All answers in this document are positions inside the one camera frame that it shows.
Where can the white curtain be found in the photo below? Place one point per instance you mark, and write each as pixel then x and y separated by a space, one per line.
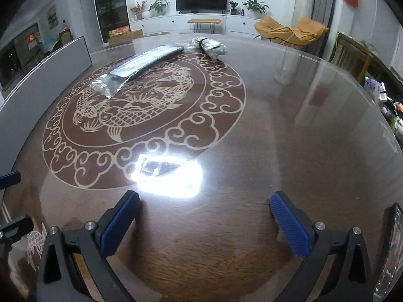
pixel 302 0

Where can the crinkled silver foil bag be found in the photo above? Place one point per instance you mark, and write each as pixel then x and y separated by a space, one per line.
pixel 105 85

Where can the white round vase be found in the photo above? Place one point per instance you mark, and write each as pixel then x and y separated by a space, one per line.
pixel 146 14

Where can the clear plastic wrapped bundle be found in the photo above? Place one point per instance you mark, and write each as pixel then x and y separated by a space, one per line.
pixel 211 47

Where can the small green potted plant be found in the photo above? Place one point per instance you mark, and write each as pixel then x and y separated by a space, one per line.
pixel 233 7

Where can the pile of small cluttered items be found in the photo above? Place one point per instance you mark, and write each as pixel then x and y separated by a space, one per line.
pixel 388 107

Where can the wooden chair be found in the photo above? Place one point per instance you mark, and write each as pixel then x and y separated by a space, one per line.
pixel 349 56

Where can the grey curtain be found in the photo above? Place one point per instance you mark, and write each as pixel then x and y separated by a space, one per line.
pixel 324 3

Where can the yellow lounge chair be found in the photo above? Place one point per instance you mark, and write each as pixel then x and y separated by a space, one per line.
pixel 292 33

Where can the red wall calendar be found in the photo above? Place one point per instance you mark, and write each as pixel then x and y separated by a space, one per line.
pixel 32 40

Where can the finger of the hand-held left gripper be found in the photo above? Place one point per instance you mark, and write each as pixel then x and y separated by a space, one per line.
pixel 15 228
pixel 9 179

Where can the dark wooden sideboard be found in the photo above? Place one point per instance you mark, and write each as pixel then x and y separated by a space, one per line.
pixel 385 70

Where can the white television cabinet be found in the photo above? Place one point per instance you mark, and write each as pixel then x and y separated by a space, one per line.
pixel 245 25

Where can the dark glass display cabinet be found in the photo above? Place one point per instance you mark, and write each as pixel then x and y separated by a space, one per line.
pixel 110 3

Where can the bushy green potted plant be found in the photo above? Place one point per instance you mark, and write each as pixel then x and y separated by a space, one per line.
pixel 159 6

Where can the red flower bouquet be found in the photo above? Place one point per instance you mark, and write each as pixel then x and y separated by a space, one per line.
pixel 138 8

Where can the wooden bench with metal legs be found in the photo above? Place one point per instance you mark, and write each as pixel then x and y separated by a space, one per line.
pixel 204 21

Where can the dark glossy flat item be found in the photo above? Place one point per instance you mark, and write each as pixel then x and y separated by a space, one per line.
pixel 392 251

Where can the framed landscape painting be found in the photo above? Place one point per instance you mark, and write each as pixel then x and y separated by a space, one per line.
pixel 52 17

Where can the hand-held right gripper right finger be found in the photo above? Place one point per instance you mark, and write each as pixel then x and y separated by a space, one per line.
pixel 289 225

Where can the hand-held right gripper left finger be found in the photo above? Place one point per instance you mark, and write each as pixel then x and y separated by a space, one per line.
pixel 119 223

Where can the blue cloth covered table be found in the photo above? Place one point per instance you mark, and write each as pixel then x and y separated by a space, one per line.
pixel 50 42

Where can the grey partition panel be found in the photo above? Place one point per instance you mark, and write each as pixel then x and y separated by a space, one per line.
pixel 47 85

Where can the black flat television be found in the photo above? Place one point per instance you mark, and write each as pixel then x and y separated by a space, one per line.
pixel 201 0

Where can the cardboard box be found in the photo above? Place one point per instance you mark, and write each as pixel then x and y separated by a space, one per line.
pixel 126 36

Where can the black box with white print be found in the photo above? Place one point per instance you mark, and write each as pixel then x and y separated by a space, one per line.
pixel 157 53

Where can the large leafy potted plant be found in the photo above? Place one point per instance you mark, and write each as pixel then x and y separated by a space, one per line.
pixel 255 6

